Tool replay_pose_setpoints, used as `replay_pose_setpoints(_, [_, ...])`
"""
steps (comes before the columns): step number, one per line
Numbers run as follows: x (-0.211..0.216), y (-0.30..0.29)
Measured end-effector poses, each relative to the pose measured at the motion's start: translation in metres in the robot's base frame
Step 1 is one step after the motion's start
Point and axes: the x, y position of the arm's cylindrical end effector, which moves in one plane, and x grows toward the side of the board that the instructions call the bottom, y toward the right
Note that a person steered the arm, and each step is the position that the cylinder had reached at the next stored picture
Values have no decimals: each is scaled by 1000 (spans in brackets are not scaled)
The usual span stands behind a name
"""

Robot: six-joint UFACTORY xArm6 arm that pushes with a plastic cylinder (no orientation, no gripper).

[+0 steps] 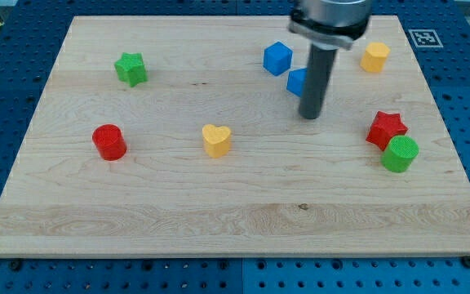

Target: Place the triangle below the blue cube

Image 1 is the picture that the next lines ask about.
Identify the red cylinder block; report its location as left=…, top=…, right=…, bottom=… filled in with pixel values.
left=92, top=124, right=127, bottom=161

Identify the green star block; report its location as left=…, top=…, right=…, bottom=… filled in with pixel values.
left=114, top=52, right=149, bottom=87

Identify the blue cube block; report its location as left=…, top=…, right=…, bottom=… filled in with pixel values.
left=263, top=42, right=293, bottom=76

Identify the red star block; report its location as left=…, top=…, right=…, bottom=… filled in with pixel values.
left=366, top=111, right=409, bottom=151

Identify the light wooden board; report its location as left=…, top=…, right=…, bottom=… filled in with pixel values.
left=0, top=16, right=470, bottom=259

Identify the yellow heart block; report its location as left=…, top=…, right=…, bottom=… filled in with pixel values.
left=202, top=124, right=232, bottom=158

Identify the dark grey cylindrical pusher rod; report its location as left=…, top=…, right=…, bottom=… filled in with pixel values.
left=298, top=44, right=337, bottom=119

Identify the black white fiducial marker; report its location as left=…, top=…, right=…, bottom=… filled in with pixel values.
left=409, top=29, right=443, bottom=48

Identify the yellow hexagon block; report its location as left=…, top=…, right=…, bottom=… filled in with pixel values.
left=360, top=42, right=391, bottom=73

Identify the green cylinder block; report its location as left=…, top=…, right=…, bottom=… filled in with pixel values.
left=380, top=135, right=419, bottom=172

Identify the blue triangle block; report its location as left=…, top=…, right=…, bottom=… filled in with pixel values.
left=286, top=68, right=307, bottom=97

